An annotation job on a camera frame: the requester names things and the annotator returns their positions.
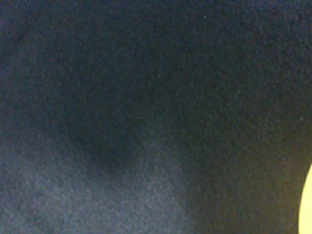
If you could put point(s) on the yellow plastic bowl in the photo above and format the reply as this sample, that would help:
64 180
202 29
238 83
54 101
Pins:
305 211

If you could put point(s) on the black tablecloth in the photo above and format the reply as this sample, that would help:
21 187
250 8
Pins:
154 116

